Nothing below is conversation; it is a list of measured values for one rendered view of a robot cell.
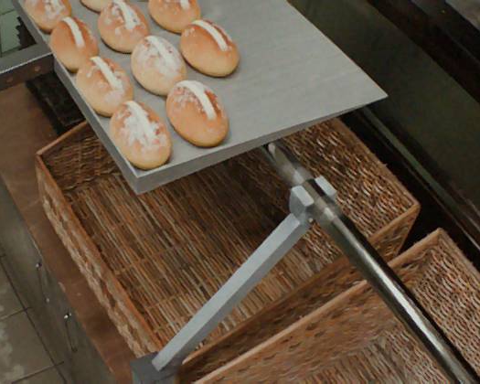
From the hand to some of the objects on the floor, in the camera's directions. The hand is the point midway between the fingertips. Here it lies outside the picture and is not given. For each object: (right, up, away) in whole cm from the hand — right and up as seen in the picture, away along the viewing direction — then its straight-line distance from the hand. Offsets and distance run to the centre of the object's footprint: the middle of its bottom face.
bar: (+99, -61, +113) cm, 162 cm away
